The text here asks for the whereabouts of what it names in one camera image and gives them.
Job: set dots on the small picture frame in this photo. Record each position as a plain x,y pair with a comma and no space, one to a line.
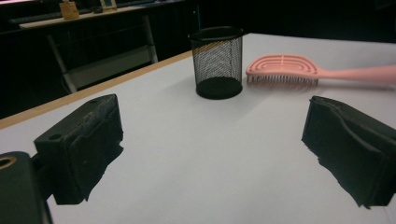
108,5

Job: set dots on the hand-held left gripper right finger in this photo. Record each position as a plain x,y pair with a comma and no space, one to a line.
355,149

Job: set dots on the tan cardboard box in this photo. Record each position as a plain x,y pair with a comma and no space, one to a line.
69,11

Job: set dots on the pink hairbrush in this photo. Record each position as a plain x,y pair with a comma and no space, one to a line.
286,67

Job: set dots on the black mesh pen holder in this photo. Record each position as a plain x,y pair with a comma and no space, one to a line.
218,62

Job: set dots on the white board sheet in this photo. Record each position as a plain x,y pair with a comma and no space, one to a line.
202,155

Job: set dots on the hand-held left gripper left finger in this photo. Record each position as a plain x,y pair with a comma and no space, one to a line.
84,146

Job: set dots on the white metal stand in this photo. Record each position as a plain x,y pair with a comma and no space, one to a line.
102,67

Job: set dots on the wooden table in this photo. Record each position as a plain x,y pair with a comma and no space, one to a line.
77,95

